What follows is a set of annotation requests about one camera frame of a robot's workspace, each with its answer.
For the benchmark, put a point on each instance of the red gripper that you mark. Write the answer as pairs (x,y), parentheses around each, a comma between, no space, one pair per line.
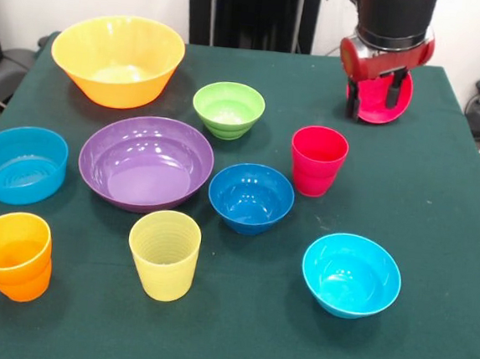
(367,66)

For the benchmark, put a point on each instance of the red-pink bowl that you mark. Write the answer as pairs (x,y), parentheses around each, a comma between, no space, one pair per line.
(373,103)

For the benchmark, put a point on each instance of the red-pink cup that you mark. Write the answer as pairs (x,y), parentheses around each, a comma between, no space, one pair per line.
(316,173)

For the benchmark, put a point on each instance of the green bowl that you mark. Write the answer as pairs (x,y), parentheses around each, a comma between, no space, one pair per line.
(228,111)

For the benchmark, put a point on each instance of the dark blue bowl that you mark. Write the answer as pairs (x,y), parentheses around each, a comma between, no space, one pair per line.
(250,201)

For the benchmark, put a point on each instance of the cyan bowl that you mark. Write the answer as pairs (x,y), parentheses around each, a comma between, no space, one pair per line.
(349,281)

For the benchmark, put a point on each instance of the large purple bowl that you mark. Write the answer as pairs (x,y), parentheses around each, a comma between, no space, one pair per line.
(144,171)

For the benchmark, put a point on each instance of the large orange bowl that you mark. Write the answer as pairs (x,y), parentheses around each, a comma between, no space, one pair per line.
(108,50)

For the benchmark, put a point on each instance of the yellow-green cup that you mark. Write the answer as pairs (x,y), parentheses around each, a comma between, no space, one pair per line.
(162,273)

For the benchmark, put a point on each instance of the dark green tablecloth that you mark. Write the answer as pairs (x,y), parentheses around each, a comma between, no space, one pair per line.
(250,348)

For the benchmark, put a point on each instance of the blue ribbed bowl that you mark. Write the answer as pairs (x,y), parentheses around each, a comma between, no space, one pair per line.
(17,177)

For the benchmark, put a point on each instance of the orange cup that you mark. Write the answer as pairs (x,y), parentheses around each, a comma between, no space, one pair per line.
(13,277)

